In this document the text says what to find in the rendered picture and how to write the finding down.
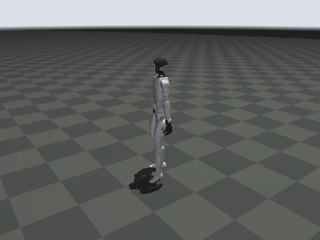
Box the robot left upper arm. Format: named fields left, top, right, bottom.
left=160, top=79, right=170, bottom=107

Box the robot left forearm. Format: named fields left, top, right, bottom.
left=163, top=100, right=172, bottom=124

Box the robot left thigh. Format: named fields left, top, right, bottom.
left=154, top=116, right=167, bottom=154

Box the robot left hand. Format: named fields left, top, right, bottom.
left=163, top=119, right=172, bottom=136

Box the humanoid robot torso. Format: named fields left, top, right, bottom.
left=152, top=74, right=169, bottom=120

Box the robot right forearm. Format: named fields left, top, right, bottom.
left=152, top=97, right=157, bottom=110

